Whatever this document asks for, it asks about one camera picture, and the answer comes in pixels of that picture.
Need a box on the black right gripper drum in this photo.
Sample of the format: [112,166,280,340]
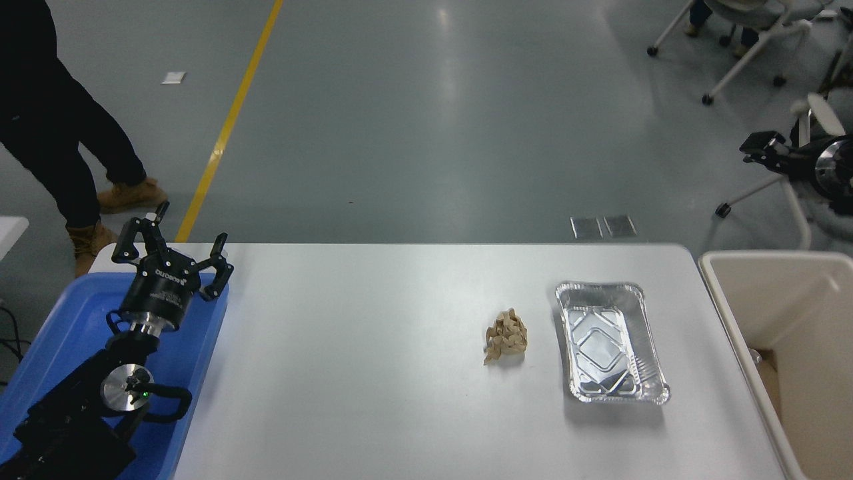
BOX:
[786,139,828,201]

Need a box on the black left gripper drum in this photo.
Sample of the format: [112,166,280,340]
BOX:
[120,249,201,333]

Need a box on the white wheeled office chair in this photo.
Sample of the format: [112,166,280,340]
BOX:
[646,0,840,105]
[714,93,853,251]

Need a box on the blue plastic tray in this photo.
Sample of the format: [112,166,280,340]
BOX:
[0,271,229,480]

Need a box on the large pale bin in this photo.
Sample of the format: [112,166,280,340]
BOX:
[698,250,853,480]

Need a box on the small white side table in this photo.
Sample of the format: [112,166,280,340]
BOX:
[0,216,29,261]

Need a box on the person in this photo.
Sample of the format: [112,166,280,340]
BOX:
[0,0,169,279]
[686,0,757,57]

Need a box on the silver foil tray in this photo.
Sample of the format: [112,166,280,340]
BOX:
[554,281,671,407]

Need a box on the crumpled tan paper ball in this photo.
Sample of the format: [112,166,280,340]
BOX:
[483,309,528,367]

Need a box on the black cable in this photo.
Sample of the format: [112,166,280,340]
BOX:
[0,303,33,387]

